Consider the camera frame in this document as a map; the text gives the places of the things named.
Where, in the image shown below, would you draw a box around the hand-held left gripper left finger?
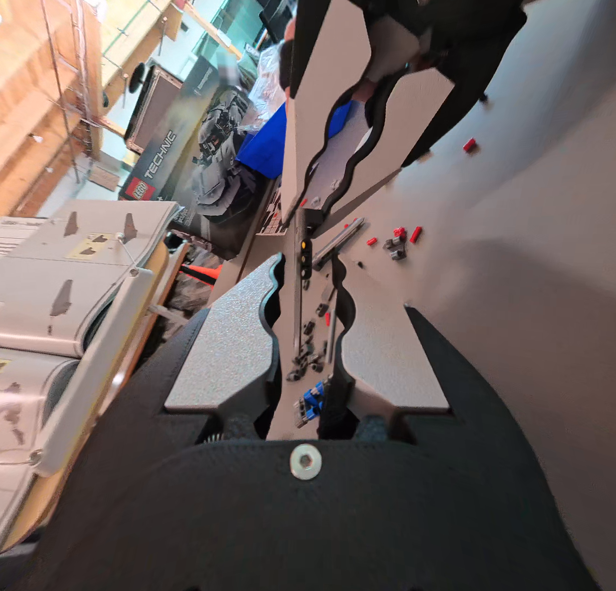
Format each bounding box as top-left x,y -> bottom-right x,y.
164,253 -> 286,433

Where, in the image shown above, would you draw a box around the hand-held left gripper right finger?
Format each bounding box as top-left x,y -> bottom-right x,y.
320,255 -> 451,439

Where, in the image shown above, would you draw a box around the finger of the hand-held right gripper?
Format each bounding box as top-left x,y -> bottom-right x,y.
280,0 -> 420,226
308,66 -> 456,223

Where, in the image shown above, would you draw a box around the blue and grey lego subassembly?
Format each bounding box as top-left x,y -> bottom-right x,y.
295,379 -> 330,428

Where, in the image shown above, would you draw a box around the black lego beam with pins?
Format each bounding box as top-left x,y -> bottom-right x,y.
295,208 -> 316,280

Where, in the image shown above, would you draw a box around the long grey lego panel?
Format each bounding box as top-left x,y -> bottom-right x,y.
312,217 -> 365,270

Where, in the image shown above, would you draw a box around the pile of dark grey lego connectors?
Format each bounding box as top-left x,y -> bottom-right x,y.
287,302 -> 333,382

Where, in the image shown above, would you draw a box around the dark cardboard set box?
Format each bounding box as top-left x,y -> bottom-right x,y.
118,54 -> 285,260

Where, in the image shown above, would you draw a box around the crumpled clear plastic bags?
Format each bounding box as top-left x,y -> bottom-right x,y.
250,42 -> 289,120

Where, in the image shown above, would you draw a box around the orange traffic cone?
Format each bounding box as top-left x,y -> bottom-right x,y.
178,263 -> 223,291

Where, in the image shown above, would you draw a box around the blue plastic bin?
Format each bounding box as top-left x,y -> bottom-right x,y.
235,101 -> 354,179

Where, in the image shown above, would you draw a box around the sticker sheet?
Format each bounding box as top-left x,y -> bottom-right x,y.
257,187 -> 289,238

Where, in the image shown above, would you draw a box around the dark equipment case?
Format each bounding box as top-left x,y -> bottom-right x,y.
124,64 -> 186,155

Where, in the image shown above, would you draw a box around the open instruction book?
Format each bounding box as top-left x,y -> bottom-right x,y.
0,199 -> 181,529

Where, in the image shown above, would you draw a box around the printed task sheet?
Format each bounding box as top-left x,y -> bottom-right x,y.
0,216 -> 63,257

